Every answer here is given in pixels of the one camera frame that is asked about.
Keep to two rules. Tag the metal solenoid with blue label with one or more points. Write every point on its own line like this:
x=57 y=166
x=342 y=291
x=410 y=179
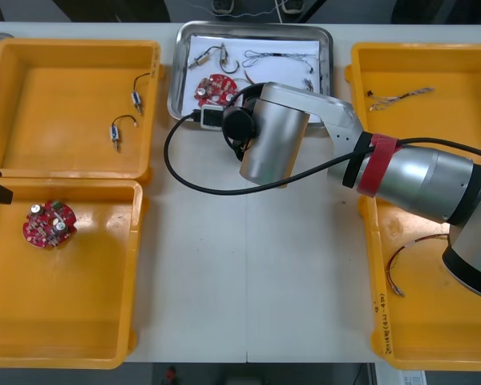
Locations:
x=200 y=60
x=136 y=98
x=114 y=134

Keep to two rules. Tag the silver-grey right robot arm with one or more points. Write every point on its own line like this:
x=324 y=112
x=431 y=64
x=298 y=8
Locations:
x=417 y=180

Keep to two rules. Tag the round red circuit board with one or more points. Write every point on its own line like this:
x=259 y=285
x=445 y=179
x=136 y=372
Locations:
x=214 y=90
x=50 y=228

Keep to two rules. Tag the yellow-orange plastic bin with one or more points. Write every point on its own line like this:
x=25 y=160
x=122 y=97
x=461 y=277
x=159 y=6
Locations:
x=417 y=321
x=64 y=301
x=425 y=72
x=64 y=120

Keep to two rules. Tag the white paper sheet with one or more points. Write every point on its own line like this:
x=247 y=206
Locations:
x=272 y=44

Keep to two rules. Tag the pale grey right wrist camera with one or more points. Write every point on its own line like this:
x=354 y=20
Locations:
x=210 y=117

